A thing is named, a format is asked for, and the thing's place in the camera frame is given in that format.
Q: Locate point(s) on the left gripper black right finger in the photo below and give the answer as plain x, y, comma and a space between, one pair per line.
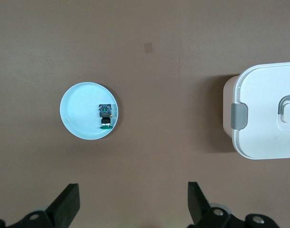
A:
201, 211

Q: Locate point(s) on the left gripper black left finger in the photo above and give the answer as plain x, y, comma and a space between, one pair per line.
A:
61, 209

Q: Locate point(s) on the white lunch box grey latches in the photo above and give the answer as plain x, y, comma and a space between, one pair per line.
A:
261, 133

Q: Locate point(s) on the light blue round plate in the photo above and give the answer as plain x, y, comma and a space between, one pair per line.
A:
80, 111

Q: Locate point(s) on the green push button switch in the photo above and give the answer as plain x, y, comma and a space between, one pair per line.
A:
105, 116

